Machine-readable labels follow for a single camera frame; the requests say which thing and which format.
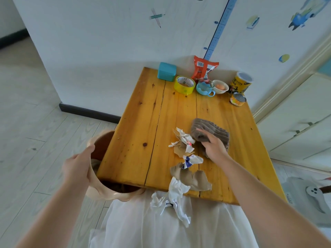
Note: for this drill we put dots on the person's left hand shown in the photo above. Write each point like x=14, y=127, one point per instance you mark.
x=76, y=170

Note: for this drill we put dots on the person's right hand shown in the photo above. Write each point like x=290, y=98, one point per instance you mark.
x=216, y=149

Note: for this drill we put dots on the person's left thumb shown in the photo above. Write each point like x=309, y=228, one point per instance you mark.
x=88, y=151

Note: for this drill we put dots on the person's right thumb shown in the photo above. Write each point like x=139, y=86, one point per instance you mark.
x=204, y=145

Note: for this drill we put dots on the brown ribbed cleaning cloth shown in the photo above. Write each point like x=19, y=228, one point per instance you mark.
x=216, y=130

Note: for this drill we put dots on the pink plastic waste bin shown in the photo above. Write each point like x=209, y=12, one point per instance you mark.
x=103, y=189

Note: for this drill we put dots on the person's left forearm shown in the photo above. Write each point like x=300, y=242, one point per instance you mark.
x=55, y=216

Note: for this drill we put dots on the person's right forearm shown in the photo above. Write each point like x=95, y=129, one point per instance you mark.
x=266, y=204

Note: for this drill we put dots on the crumpled white and brown paper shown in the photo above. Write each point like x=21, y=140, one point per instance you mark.
x=185, y=142

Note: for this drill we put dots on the crumpled blue and white wrapper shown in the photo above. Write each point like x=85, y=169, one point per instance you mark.
x=191, y=160

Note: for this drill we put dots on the small white paper scrap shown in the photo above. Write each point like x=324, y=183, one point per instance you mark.
x=173, y=145

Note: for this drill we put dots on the torn brown paper piece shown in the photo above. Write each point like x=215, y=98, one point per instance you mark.
x=192, y=179

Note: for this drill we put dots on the black baseboard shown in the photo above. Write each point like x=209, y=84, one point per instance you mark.
x=88, y=113

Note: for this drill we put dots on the small yellow tin can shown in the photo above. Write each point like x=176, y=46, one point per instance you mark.
x=237, y=99

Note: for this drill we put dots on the crumpled white tissue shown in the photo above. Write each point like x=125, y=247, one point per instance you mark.
x=174, y=195

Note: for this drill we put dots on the white bowl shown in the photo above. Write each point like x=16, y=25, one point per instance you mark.
x=221, y=87

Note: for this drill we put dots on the brown egg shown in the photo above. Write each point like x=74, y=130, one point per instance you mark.
x=220, y=87

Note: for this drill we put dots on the yellow tape roll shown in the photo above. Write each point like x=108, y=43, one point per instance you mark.
x=184, y=85

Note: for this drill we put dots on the tall yellow canister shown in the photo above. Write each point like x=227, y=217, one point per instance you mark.
x=240, y=83

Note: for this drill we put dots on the red snack packet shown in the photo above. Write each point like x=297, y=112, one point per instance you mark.
x=203, y=68

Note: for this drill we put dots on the teal plastic box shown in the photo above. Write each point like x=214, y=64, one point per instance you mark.
x=166, y=71

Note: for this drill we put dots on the white tulle skirt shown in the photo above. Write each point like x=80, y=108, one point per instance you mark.
x=144, y=227

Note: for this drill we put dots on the white cabinet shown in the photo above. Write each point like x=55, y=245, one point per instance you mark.
x=297, y=121

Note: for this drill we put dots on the grey play mat with ghost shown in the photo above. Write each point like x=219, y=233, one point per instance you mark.
x=307, y=198

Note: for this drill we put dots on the blue height ruler sticker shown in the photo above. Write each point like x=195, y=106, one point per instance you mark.
x=221, y=28

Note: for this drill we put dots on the round planet wall sticker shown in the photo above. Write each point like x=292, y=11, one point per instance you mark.
x=284, y=58

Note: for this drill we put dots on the book wall sticker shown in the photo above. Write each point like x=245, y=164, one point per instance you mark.
x=252, y=22

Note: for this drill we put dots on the pencil wall sticker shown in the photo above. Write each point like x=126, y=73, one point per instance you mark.
x=156, y=16

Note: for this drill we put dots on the blue rocket wall sticker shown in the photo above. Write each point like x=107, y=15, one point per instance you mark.
x=305, y=14

